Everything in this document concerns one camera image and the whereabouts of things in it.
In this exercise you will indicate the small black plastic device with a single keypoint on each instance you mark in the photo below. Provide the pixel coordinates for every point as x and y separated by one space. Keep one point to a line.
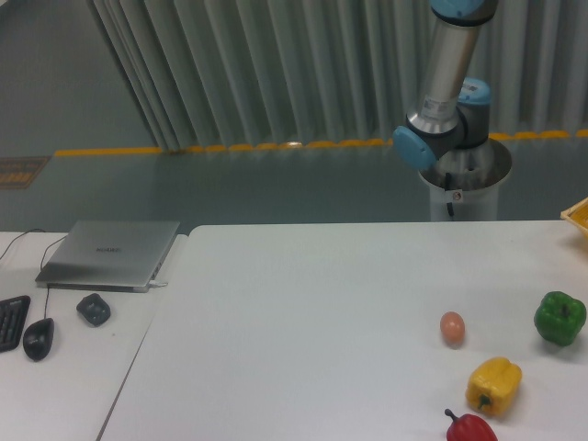
94 309

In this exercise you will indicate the brown egg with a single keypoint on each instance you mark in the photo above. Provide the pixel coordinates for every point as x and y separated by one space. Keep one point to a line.
452 328

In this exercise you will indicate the red bell pepper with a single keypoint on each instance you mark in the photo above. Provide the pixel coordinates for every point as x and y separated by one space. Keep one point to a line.
468 427

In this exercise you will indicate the white cylindrical robot pedestal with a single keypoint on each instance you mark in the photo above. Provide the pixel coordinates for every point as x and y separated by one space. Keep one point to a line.
464 185

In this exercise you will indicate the black wired mouse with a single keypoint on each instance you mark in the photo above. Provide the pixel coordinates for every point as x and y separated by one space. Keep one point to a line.
38 339

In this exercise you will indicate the green bell pepper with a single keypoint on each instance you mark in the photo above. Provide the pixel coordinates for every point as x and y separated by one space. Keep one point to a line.
559 318

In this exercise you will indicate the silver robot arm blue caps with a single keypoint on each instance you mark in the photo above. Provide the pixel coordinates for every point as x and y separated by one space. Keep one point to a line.
434 124

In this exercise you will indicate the black computer keyboard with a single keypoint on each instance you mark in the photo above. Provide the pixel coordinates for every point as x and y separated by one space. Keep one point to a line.
13 314

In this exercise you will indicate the silver closed laptop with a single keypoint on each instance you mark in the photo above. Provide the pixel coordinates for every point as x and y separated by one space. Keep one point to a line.
116 255

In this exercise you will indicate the yellow bell pepper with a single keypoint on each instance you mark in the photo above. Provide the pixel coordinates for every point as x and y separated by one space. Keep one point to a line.
493 385

